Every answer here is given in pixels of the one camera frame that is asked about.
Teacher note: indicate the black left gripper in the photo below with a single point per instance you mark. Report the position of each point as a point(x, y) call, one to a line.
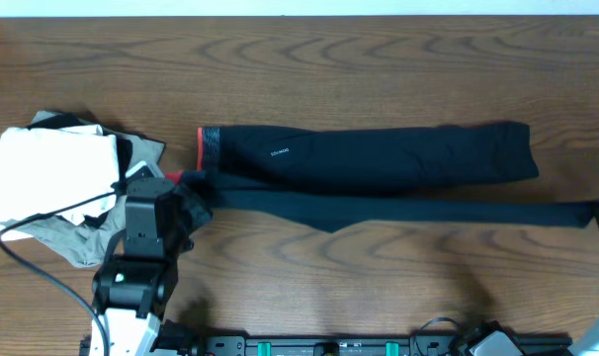
point(182, 199)

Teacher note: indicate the dark teal athletic pants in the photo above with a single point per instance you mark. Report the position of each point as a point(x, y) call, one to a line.
point(330, 180)

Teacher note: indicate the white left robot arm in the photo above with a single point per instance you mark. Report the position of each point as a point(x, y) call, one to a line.
point(140, 270)

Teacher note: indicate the beige folded garment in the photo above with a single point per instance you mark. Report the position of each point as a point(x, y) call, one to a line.
point(64, 230)

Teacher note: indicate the white folded garment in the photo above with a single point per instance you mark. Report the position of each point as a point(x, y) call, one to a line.
point(44, 170)

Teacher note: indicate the black folded garment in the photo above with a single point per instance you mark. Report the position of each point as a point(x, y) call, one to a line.
point(64, 121)

